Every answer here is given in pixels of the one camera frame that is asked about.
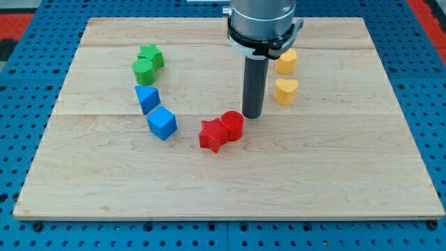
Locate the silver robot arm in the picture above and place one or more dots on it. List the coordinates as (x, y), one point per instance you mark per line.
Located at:
(262, 29)

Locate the red star block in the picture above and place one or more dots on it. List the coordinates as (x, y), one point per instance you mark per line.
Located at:
(213, 135)

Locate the blue cube block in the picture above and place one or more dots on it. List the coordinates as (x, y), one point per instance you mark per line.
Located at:
(162, 123)

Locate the green star block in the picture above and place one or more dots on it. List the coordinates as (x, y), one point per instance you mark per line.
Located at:
(152, 53)

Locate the red cylinder block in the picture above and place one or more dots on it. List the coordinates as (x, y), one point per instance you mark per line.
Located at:
(233, 121)

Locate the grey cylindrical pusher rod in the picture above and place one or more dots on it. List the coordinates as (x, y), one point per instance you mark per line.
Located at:
(254, 84)

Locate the yellow heart block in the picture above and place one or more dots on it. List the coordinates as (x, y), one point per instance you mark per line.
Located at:
(285, 91)

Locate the light wooden board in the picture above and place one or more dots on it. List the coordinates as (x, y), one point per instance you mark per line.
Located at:
(342, 150)

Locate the blue triangular prism block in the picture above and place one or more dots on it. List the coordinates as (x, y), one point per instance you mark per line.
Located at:
(148, 98)

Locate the yellow pentagon block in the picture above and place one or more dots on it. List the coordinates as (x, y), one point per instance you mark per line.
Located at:
(286, 63)

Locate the green cylinder block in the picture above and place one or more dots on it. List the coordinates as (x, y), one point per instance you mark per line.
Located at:
(145, 72)

